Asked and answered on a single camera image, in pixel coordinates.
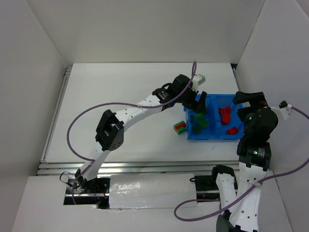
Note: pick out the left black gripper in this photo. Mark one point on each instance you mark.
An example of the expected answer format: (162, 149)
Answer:
(193, 100)

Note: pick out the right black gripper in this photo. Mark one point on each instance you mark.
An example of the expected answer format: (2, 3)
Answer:
(258, 104)

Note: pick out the green small lego brick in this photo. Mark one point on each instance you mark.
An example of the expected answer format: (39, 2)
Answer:
(200, 116)

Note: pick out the red arch lego piece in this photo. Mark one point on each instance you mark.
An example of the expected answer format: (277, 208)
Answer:
(225, 110)

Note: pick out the green red layered lego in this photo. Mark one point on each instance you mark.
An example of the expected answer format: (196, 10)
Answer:
(180, 127)

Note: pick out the red lego brick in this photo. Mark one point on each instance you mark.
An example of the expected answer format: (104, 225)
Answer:
(232, 131)

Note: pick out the red flower lego piece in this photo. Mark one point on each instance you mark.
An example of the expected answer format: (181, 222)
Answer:
(226, 117)

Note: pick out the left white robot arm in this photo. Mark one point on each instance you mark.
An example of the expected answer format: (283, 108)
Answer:
(112, 125)

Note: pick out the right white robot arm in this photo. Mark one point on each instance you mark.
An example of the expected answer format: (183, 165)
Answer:
(240, 202)

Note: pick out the blue plastic divided bin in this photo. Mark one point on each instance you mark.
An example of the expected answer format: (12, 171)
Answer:
(215, 130)

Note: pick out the silver tape cover plate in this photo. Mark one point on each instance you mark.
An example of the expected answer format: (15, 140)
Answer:
(145, 191)

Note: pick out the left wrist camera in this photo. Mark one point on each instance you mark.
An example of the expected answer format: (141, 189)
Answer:
(197, 81)

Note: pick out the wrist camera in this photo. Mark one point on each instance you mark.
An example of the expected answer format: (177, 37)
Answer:
(283, 111)
(197, 81)

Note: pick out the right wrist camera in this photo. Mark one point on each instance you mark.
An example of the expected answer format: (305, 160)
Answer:
(283, 111)

